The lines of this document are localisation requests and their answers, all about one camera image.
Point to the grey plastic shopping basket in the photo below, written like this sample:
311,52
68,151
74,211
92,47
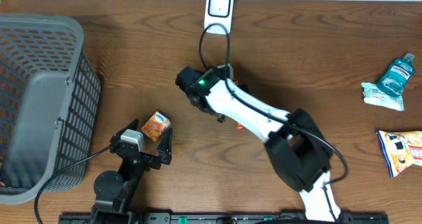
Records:
50,97

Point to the small orange tissue pack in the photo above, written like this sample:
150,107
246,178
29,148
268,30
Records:
156,125

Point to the yellow chips snack bag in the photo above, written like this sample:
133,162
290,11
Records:
400,150

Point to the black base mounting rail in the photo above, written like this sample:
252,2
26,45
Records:
167,218

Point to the pale green snack packet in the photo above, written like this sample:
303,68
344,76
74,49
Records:
372,95

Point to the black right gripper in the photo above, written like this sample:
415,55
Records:
212,114

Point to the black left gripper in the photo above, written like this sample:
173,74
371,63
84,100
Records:
164,155

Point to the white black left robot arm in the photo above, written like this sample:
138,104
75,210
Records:
115,189

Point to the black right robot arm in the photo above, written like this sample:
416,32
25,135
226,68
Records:
297,150

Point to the teal Listerine mouthwash bottle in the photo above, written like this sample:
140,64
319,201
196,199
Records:
394,80

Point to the orange red snack bar wrapper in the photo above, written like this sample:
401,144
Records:
239,126

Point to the white barcode scanner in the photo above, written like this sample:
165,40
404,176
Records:
218,16

